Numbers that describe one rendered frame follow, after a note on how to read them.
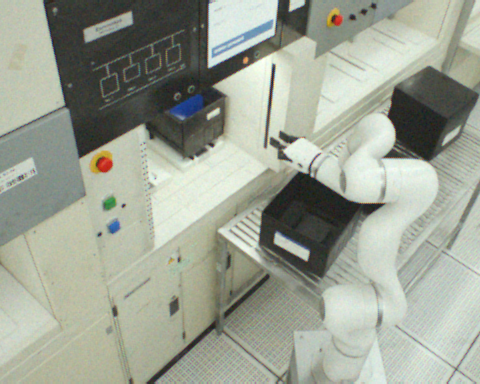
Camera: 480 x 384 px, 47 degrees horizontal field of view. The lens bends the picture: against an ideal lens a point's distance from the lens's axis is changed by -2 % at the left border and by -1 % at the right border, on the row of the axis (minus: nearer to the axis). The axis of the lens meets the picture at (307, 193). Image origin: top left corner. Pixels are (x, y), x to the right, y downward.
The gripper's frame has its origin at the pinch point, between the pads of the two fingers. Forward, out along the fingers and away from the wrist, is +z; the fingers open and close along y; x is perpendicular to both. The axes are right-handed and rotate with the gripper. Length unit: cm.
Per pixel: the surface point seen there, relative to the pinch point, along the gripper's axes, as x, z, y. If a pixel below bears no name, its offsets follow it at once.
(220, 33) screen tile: 37.4, 14.0, -13.8
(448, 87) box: -18, -17, 100
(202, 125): -14.1, 34.0, -0.9
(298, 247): -32.8, -18.9, -7.2
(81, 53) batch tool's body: 48, 14, -56
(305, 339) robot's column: -43, -40, -28
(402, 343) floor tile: -119, -58, 42
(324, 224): -42.0, -15.5, 15.0
